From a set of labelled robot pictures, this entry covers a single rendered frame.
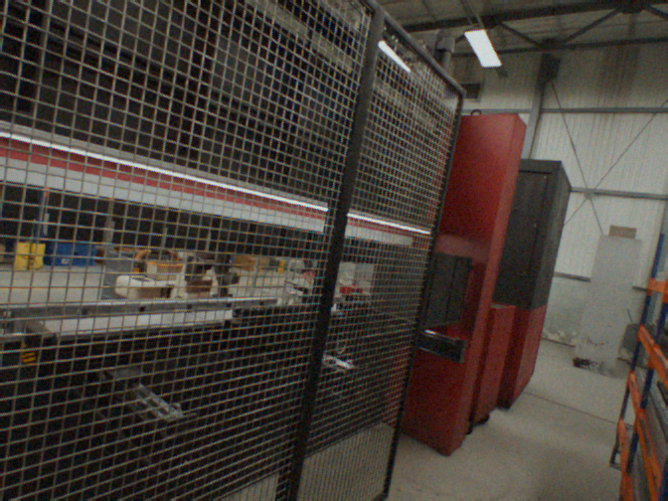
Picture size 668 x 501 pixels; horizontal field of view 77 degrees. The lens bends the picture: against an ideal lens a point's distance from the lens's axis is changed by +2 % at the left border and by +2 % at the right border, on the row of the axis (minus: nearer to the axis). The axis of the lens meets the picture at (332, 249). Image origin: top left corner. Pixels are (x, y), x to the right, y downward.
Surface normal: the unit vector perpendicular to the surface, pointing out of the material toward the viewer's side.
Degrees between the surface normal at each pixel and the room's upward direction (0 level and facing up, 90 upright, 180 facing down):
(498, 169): 90
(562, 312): 90
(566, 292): 90
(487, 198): 90
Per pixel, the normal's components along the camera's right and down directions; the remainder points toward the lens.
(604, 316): -0.55, -0.05
